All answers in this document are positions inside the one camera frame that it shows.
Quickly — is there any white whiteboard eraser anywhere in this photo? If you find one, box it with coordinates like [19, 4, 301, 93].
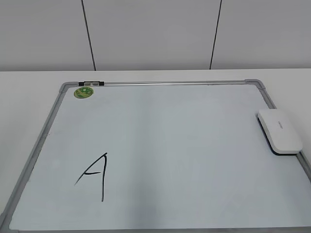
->
[257, 109, 303, 155]

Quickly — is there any black silver frame clip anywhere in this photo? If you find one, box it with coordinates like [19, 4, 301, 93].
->
[78, 81, 104, 86]

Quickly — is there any grey framed whiteboard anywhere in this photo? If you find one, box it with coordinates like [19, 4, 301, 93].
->
[0, 80, 311, 233]

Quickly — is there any round green magnet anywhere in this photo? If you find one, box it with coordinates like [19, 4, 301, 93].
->
[74, 87, 94, 99]

